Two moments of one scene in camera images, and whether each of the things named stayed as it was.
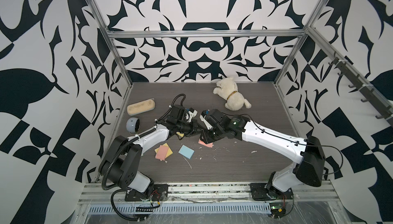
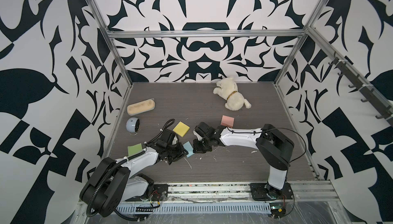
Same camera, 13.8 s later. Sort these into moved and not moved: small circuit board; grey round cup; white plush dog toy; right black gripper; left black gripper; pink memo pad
Moved: left black gripper; right black gripper; pink memo pad
Not moved: small circuit board; grey round cup; white plush dog toy
